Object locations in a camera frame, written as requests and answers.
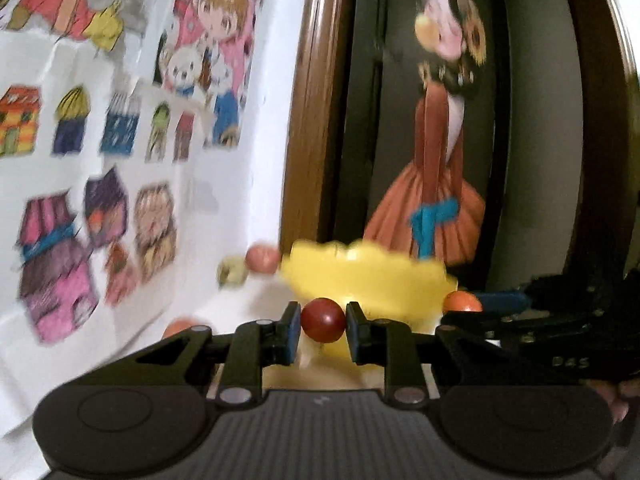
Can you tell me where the girl on steps drawing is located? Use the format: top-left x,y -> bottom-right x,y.
1,0 -> 155,58

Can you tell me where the yellow plastic bowl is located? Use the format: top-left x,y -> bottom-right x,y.
278,238 -> 459,376

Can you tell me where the brown wooden door frame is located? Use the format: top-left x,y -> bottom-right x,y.
280,0 -> 352,254

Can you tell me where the orange cherry tomato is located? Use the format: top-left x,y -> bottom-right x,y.
442,290 -> 483,314

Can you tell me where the girl in orange dress poster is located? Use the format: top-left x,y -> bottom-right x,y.
363,0 -> 487,266

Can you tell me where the houses drawing paper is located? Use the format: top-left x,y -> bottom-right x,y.
0,29 -> 222,361

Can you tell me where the red cherry tomato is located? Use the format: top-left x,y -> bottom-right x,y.
300,297 -> 346,344

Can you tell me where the pink anime girl drawing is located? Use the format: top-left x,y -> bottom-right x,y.
153,0 -> 262,148

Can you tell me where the small red apple back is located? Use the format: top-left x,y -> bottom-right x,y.
244,243 -> 281,275

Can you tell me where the person's right hand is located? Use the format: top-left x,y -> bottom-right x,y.
587,379 -> 640,422

